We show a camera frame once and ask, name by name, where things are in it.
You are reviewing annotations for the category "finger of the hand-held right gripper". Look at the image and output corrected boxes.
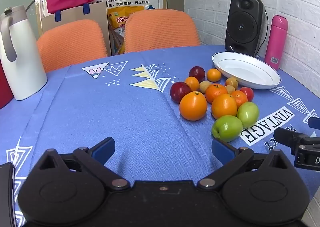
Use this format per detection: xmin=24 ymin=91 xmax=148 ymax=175
xmin=273 ymin=128 xmax=311 ymax=148
xmin=307 ymin=116 xmax=320 ymax=129

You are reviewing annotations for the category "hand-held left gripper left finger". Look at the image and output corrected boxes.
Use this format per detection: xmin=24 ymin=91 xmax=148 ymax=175
xmin=37 ymin=137 xmax=131 ymax=191

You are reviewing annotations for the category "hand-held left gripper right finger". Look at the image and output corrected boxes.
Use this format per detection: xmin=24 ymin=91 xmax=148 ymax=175
xmin=197 ymin=138 xmax=290 ymax=191

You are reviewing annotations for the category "green apple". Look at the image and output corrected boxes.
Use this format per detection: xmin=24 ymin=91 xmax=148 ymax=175
xmin=211 ymin=115 xmax=243 ymax=143
xmin=237 ymin=101 xmax=260 ymax=129

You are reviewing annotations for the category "dark red plum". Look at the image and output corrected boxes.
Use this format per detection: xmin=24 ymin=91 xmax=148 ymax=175
xmin=188 ymin=66 xmax=206 ymax=83
xmin=170 ymin=81 xmax=192 ymax=104

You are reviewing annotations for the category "white plate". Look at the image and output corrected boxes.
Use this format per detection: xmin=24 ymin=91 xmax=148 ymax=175
xmin=212 ymin=52 xmax=282 ymax=90

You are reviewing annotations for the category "blue printed tablecloth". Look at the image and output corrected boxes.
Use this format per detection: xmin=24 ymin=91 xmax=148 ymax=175
xmin=0 ymin=45 xmax=320 ymax=227

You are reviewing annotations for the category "large orange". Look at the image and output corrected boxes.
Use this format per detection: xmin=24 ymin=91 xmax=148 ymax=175
xmin=211 ymin=93 xmax=238 ymax=120
xmin=179 ymin=91 xmax=208 ymax=121

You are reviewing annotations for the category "small tangerine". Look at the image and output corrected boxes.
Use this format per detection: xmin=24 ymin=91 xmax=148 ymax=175
xmin=230 ymin=90 xmax=248 ymax=108
xmin=207 ymin=68 xmax=222 ymax=82
xmin=184 ymin=76 xmax=200 ymax=92
xmin=205 ymin=83 xmax=228 ymax=104

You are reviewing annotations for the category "small red fruit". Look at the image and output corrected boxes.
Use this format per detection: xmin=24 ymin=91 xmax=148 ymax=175
xmin=240 ymin=87 xmax=254 ymax=102

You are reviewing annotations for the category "small yellow-red fruit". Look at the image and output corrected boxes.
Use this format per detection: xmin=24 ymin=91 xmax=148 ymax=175
xmin=225 ymin=77 xmax=239 ymax=89

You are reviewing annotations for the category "pink thermos bottle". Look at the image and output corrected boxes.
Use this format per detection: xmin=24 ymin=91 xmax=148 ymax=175
xmin=264 ymin=15 xmax=289 ymax=70

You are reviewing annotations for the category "black flat device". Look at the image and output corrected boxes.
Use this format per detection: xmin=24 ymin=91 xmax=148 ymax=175
xmin=0 ymin=162 xmax=17 ymax=227

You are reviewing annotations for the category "orange chair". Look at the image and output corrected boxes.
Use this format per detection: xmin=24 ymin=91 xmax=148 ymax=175
xmin=124 ymin=9 xmax=201 ymax=54
xmin=37 ymin=19 xmax=109 ymax=73

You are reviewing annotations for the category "white thermos jug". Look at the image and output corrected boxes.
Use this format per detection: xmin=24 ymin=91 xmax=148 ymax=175
xmin=0 ymin=5 xmax=48 ymax=101

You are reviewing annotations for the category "red object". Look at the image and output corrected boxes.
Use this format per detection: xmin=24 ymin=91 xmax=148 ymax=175
xmin=0 ymin=67 xmax=14 ymax=110

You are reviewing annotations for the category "black speaker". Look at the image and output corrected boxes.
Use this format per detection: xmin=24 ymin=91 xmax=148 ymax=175
xmin=224 ymin=0 xmax=266 ymax=58

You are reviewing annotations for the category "yellow plastic bag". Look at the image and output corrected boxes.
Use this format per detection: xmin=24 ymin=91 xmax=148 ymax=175
xmin=107 ymin=7 xmax=141 ymax=55

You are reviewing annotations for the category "brown paper bag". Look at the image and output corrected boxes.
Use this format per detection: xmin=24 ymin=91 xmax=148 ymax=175
xmin=41 ymin=2 xmax=111 ymax=55

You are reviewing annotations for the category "black speaker cable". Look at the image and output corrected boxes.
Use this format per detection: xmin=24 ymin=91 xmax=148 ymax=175
xmin=257 ymin=8 xmax=269 ymax=55

